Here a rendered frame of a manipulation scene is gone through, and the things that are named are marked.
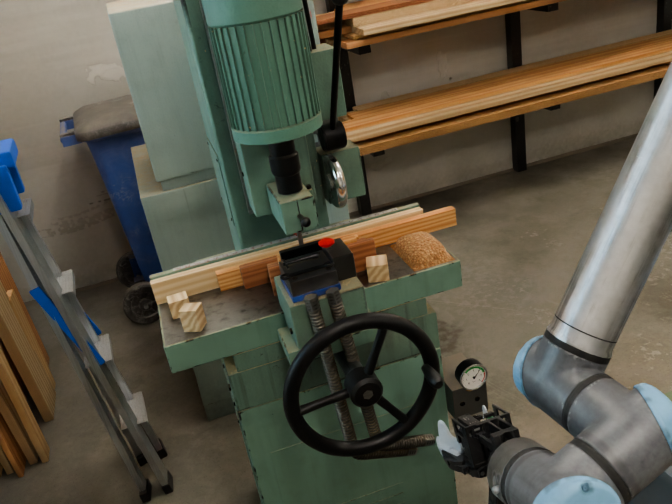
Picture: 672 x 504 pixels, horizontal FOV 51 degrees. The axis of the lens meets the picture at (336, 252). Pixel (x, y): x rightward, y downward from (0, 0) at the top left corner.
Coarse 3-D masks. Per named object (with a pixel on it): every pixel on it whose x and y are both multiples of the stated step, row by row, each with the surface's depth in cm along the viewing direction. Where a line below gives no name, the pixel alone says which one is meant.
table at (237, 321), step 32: (256, 288) 143; (384, 288) 137; (416, 288) 140; (448, 288) 142; (160, 320) 138; (224, 320) 134; (256, 320) 132; (192, 352) 130; (224, 352) 132; (288, 352) 126
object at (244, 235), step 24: (192, 0) 139; (192, 24) 141; (192, 48) 143; (192, 72) 161; (216, 96) 148; (216, 120) 150; (216, 144) 152; (312, 144) 158; (216, 168) 166; (312, 168) 160; (240, 192) 158; (240, 216) 160; (264, 216) 161; (240, 240) 162; (264, 240) 164
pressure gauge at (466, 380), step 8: (464, 360) 145; (472, 360) 145; (456, 368) 145; (464, 368) 143; (472, 368) 144; (456, 376) 145; (464, 376) 144; (472, 376) 144; (480, 376) 145; (464, 384) 145; (472, 384) 145; (480, 384) 146
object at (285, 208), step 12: (276, 192) 143; (300, 192) 141; (276, 204) 141; (288, 204) 137; (300, 204) 138; (312, 204) 139; (276, 216) 146; (288, 216) 138; (312, 216) 140; (288, 228) 139; (300, 228) 140
